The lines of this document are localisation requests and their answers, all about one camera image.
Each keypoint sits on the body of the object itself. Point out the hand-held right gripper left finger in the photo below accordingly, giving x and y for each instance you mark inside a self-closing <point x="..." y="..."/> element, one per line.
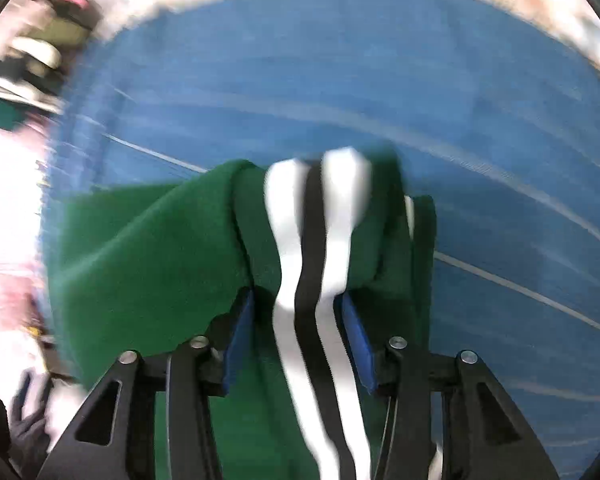
<point x="240" y="342"/>

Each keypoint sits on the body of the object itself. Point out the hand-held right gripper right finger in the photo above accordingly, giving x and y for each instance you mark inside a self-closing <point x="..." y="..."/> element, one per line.
<point x="357" y="350"/>

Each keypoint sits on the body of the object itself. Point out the green and cream striped jacket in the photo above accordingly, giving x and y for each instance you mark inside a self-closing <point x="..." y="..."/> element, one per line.
<point x="155" y="260"/>

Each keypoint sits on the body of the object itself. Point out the blurred pile of clothes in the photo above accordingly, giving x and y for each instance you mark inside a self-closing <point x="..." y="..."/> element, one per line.
<point x="45" y="55"/>

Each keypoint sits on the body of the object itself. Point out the dark cloth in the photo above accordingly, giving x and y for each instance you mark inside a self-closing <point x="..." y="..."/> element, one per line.
<point x="27" y="430"/>

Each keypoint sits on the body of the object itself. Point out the blue striped bed sheet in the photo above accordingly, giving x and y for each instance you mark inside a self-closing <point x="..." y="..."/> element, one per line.
<point x="330" y="85"/>

